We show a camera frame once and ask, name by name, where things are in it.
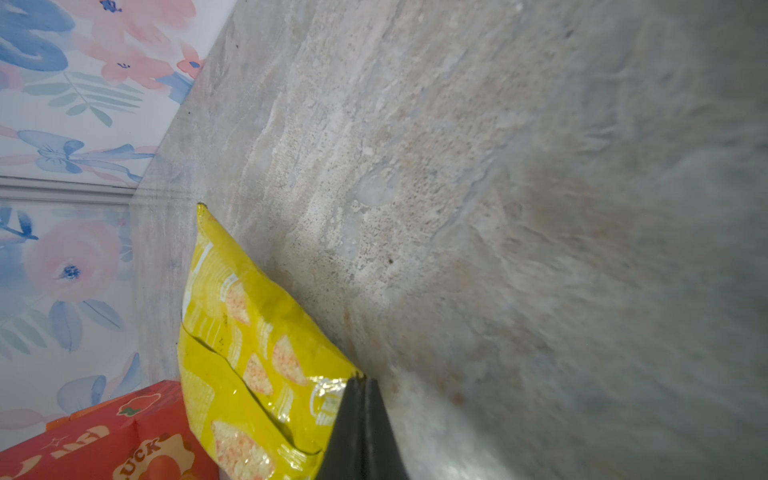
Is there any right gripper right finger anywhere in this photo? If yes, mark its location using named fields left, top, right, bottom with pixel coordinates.
left=365, top=378, right=409, bottom=480

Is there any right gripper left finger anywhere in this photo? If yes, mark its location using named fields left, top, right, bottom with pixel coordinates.
left=316, top=376, right=365, bottom=480

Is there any yellow snack packet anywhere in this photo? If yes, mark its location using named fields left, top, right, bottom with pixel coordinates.
left=178, top=203, right=360, bottom=479

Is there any red paper gift bag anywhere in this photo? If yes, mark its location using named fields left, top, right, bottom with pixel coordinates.
left=1, top=380, right=219, bottom=479

